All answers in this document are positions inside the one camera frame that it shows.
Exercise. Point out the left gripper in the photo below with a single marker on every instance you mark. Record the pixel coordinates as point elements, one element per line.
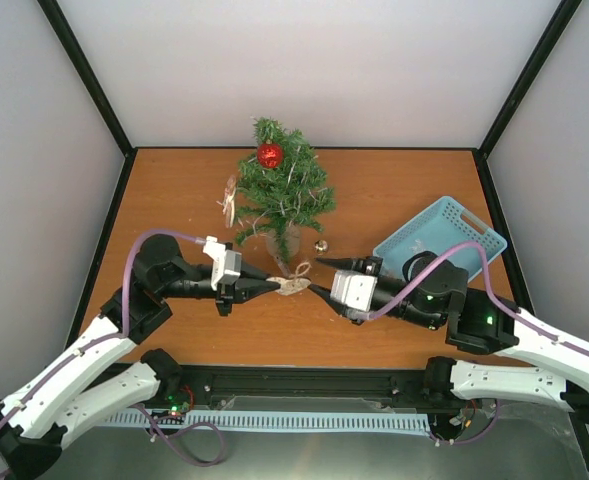
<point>241,289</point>

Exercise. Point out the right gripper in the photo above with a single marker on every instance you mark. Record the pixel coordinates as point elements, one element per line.
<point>359,264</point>

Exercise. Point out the clear battery box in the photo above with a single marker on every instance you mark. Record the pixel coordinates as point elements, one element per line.
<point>283,266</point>

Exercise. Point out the brown pinecone ornament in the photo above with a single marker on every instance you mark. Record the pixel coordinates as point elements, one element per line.
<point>296,282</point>

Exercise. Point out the red bauble ornament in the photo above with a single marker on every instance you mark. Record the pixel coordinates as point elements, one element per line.
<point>269,155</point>

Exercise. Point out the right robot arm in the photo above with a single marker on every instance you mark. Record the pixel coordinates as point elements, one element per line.
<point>433,294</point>

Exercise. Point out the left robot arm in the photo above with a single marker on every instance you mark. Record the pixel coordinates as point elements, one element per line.
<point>41,419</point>

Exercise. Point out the small green christmas tree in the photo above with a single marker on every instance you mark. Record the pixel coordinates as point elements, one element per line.
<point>276,202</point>

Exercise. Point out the gold disco ball ornament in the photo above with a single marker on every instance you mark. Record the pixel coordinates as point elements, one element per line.
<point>321,246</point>

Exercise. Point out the silver script word ornament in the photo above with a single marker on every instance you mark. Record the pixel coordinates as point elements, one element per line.
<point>417,247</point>

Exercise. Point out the light blue plastic basket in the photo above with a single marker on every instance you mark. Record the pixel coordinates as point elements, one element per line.
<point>443,224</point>

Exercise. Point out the small circuit board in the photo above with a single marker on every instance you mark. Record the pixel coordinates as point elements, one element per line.
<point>176,407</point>

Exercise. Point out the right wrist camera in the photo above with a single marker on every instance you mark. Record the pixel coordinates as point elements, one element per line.
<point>354,290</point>

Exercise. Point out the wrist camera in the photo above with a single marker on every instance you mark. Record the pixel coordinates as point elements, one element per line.
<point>226,263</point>
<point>354,290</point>

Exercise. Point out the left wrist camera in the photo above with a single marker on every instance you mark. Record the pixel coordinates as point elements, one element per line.
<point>226,263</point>

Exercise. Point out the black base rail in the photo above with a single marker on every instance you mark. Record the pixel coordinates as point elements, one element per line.
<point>393,388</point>

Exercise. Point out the light blue cable duct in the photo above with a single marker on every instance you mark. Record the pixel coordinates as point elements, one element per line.
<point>278,422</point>

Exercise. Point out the left back frame post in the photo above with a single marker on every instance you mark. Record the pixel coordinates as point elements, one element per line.
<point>68,40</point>

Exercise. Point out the frame post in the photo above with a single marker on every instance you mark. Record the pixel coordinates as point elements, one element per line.
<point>68,40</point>
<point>545,45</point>

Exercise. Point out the right back frame post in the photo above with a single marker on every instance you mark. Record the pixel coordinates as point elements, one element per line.
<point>545,45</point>

